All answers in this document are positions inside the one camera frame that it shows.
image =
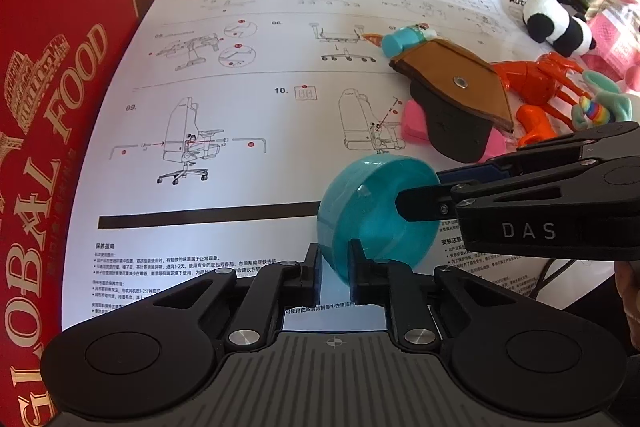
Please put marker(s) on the small pizza slice toy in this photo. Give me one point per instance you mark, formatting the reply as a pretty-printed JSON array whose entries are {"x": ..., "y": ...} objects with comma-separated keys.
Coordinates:
[{"x": 374, "y": 39}]

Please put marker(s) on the brown leather pouch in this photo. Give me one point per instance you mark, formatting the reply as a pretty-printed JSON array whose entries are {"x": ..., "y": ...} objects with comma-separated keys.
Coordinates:
[{"x": 450, "y": 72}]

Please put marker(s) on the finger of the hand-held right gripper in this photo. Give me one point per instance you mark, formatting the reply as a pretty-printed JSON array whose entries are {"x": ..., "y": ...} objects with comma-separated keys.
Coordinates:
[
  {"x": 425, "y": 204},
  {"x": 470, "y": 172}
]

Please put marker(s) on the person's right forearm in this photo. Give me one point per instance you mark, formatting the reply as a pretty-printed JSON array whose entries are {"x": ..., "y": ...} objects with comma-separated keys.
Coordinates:
[{"x": 629, "y": 302}]

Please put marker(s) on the white printed instruction sheet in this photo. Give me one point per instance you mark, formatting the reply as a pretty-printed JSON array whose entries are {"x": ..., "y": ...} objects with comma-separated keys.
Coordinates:
[{"x": 225, "y": 57}]

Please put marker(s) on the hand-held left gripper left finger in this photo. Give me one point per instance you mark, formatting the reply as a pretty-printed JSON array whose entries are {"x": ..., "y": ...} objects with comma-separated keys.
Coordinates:
[{"x": 311, "y": 274}]

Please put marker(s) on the panda plush toy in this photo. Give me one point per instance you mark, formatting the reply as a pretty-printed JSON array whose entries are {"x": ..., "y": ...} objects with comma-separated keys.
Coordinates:
[{"x": 560, "y": 29}]

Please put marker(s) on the pink foam block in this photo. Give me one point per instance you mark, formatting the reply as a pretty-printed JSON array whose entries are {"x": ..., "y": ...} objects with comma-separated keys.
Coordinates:
[{"x": 412, "y": 122}]

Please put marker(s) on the white unicorn plush toy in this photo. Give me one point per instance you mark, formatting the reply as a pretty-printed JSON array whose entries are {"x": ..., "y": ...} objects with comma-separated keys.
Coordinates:
[{"x": 612, "y": 104}]

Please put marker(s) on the small blue bottle toy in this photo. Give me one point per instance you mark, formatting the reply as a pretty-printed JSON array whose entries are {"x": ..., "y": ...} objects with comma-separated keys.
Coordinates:
[{"x": 400, "y": 41}]

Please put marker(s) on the teal round plastic bowl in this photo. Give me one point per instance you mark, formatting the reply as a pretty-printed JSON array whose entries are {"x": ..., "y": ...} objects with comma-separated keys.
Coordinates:
[{"x": 350, "y": 207}]

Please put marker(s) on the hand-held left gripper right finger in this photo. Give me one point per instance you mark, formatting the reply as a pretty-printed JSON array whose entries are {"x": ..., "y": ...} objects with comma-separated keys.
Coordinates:
[{"x": 358, "y": 277}]

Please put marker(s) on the orange plastic toy horse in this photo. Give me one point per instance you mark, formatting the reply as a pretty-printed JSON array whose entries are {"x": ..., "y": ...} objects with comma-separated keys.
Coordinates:
[{"x": 525, "y": 79}]

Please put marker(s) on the red cardboard box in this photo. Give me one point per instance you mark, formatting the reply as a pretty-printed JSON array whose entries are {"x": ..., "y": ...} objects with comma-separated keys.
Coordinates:
[{"x": 50, "y": 107}]

